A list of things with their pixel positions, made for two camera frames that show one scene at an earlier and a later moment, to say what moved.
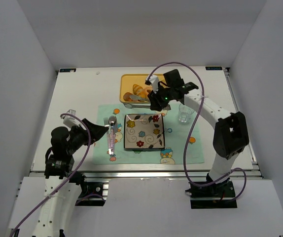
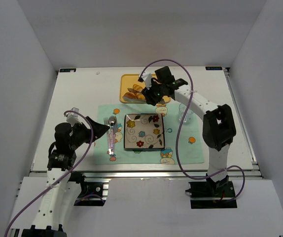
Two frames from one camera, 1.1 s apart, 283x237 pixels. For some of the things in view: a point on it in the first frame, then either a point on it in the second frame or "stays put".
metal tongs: (131, 105) → (133, 90)
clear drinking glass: (185, 113) stays put
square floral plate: (144, 131) stays put
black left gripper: (88, 130) stays put
